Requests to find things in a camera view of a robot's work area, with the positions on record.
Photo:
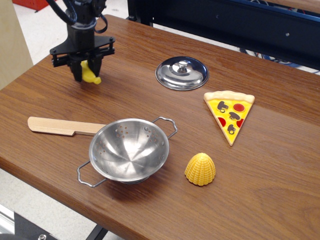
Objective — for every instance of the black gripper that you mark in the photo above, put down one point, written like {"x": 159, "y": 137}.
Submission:
{"x": 82, "y": 44}

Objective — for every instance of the yellow toy banana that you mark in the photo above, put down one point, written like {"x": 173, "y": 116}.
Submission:
{"x": 88, "y": 75}

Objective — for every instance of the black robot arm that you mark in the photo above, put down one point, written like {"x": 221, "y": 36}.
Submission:
{"x": 84, "y": 12}

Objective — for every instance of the steel colander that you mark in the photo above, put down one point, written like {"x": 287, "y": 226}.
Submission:
{"x": 130, "y": 150}

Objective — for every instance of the wooden toy knife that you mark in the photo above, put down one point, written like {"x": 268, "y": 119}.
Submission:
{"x": 62, "y": 127}

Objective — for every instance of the light wooden panel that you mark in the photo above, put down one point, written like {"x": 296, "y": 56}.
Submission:
{"x": 15, "y": 57}

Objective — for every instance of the red crate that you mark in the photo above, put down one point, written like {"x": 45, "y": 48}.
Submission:
{"x": 36, "y": 5}

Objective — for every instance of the steel pot lid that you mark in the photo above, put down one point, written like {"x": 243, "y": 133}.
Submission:
{"x": 182, "y": 73}

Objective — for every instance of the toy pizza slice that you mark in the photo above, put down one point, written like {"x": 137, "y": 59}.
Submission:
{"x": 230, "y": 109}

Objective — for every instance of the yellow toy corn piece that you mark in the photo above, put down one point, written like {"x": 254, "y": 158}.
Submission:
{"x": 200, "y": 170}

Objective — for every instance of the black table leg bracket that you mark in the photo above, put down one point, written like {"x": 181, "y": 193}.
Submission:
{"x": 23, "y": 229}

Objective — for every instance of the dark blue metal frame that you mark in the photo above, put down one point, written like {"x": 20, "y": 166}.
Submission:
{"x": 284, "y": 29}

